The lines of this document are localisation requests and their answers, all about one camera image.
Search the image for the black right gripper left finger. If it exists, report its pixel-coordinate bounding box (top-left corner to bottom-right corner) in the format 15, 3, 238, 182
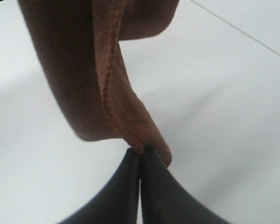
61, 148, 140, 224

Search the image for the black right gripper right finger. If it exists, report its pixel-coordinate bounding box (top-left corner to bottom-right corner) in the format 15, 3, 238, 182
141, 147, 228, 224

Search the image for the brown towel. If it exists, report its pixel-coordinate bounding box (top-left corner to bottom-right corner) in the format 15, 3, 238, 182
19, 0, 178, 165

